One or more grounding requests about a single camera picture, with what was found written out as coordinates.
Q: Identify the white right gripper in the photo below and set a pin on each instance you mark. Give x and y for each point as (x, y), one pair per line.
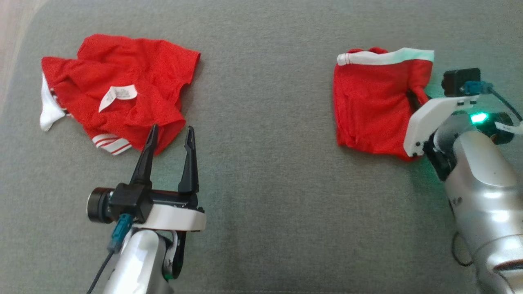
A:
(425, 118)

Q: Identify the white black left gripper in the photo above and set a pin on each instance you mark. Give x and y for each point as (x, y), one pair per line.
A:
(175, 218)

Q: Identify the red shorts with white trim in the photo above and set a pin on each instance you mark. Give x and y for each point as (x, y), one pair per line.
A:
(367, 102)

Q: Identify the red jersey with white sleeves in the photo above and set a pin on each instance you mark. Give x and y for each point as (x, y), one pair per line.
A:
(135, 81)

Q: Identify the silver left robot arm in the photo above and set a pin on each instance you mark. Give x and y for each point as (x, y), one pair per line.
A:
(139, 261)

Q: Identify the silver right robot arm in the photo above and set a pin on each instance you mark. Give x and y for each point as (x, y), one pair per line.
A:
(482, 183)

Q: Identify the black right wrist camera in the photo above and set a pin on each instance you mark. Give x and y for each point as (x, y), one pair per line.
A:
(455, 81)

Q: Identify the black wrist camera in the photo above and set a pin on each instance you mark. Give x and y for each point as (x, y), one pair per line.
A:
(455, 81)
(126, 202)

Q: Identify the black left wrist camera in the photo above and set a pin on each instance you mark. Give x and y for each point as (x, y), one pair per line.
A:
(126, 202)

